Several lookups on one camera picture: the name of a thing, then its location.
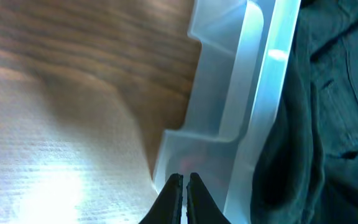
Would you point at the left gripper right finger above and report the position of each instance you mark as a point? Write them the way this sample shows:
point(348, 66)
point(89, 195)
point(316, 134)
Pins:
point(201, 208)

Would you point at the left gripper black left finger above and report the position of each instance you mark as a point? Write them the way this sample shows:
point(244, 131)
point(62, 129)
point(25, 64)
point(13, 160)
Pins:
point(167, 206)

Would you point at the black garment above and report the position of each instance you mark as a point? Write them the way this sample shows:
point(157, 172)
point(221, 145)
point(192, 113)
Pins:
point(308, 169)

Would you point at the clear plastic storage bin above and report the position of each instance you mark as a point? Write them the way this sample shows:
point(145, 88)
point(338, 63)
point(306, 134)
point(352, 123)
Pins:
point(245, 46)

